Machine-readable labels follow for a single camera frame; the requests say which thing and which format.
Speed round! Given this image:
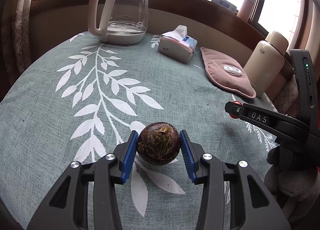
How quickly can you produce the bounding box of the person's right hand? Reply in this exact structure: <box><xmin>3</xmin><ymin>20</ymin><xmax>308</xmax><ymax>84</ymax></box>
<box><xmin>264</xmin><ymin>145</ymin><xmax>320</xmax><ymax>223</ymax></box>

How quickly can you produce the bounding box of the wooden window frame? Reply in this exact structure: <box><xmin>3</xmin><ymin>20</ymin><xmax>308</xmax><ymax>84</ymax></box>
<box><xmin>30</xmin><ymin>0</ymin><xmax>320</xmax><ymax>52</ymax></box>

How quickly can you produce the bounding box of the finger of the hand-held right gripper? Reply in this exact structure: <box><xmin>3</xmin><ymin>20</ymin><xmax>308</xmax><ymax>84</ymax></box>
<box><xmin>224</xmin><ymin>101</ymin><xmax>310</xmax><ymax>133</ymax></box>

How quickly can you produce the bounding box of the round red cherry tomato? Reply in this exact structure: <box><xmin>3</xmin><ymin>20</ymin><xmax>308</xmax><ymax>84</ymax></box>
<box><xmin>230</xmin><ymin>100</ymin><xmax>242</xmax><ymax>119</ymax></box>

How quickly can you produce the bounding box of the cream thermos jug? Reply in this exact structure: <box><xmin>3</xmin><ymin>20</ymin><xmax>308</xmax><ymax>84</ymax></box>
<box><xmin>243</xmin><ymin>31</ymin><xmax>289</xmax><ymax>98</ymax></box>

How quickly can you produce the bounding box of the dark brown water chestnut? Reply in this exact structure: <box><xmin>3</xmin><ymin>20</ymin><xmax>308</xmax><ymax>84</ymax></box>
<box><xmin>137</xmin><ymin>122</ymin><xmax>181</xmax><ymax>166</ymax></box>

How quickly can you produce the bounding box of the pink electric hot water bag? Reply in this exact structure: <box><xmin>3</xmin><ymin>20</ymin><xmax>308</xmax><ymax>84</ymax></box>
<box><xmin>200</xmin><ymin>47</ymin><xmax>257</xmax><ymax>99</ymax></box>

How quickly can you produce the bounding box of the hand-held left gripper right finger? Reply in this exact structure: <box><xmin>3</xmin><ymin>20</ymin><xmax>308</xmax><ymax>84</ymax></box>
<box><xmin>179</xmin><ymin>130</ymin><xmax>292</xmax><ymax>230</ymax></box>

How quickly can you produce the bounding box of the white and blue box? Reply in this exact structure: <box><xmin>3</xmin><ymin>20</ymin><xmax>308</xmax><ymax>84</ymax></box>
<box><xmin>211</xmin><ymin>0</ymin><xmax>237</xmax><ymax>15</ymax></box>

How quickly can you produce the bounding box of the patterned beige curtain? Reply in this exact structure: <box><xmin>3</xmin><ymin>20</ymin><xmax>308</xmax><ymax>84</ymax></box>
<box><xmin>274</xmin><ymin>77</ymin><xmax>300</xmax><ymax>119</ymax></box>
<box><xmin>0</xmin><ymin>0</ymin><xmax>38</xmax><ymax>90</ymax></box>

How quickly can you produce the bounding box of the soft tissue pack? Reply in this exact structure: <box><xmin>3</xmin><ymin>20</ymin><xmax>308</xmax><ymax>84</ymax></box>
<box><xmin>157</xmin><ymin>25</ymin><xmax>198</xmax><ymax>64</ymax></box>

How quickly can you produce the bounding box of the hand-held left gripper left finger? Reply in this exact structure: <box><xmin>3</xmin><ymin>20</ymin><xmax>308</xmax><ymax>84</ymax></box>
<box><xmin>27</xmin><ymin>130</ymin><xmax>139</xmax><ymax>230</ymax></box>

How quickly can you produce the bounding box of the glass kettle with white handle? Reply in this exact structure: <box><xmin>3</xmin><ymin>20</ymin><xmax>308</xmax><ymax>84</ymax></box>
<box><xmin>88</xmin><ymin>0</ymin><xmax>150</xmax><ymax>45</ymax></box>

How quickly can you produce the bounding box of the pink tumbler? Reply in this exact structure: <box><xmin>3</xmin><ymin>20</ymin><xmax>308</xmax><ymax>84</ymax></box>
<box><xmin>236</xmin><ymin>0</ymin><xmax>255</xmax><ymax>22</ymax></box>

